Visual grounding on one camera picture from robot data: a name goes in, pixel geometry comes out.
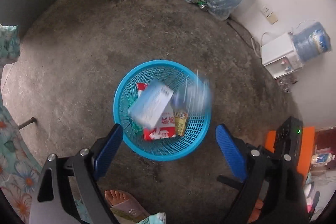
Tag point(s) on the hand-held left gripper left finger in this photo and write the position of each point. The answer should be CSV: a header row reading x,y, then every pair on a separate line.
x,y
109,153

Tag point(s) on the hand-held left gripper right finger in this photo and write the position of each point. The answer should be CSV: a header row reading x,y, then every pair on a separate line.
x,y
231,153

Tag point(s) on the green plastic bag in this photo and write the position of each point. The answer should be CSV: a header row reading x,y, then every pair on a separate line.
x,y
136,127

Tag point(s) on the red white snack bag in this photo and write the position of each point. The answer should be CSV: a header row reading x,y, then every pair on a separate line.
x,y
160,132

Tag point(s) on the blue plastic basket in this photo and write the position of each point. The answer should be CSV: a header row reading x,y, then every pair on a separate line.
x,y
168,146

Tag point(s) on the gold snack packet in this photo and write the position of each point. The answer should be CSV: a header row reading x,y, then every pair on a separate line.
x,y
179,121

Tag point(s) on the blue white cardboard box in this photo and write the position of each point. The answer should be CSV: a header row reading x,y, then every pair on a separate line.
x,y
152,103

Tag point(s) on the clear plastic bottle blue label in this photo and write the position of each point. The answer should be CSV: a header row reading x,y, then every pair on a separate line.
x,y
197,95

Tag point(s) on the orange plastic stool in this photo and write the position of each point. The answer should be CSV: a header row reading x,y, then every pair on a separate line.
x,y
307,150

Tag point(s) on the person's left foot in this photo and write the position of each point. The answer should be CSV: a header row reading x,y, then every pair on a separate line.
x,y
116,197

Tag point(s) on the pink slipper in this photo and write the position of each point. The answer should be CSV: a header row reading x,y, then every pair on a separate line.
x,y
131,212

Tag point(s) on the dark table leg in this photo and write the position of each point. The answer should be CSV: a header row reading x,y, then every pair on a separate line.
x,y
27,123

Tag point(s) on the white water dispenser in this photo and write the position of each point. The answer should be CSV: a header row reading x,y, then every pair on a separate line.
x,y
275,50

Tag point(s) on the turquoise floral blanket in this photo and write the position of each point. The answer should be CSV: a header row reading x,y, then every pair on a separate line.
x,y
15,161

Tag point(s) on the blue water jug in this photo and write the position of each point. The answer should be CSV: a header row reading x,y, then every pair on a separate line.
x,y
312,40

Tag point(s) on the beige wall socket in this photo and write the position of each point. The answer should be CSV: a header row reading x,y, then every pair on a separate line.
x,y
273,18

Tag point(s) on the white wall socket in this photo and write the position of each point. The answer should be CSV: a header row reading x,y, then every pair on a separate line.
x,y
266,10

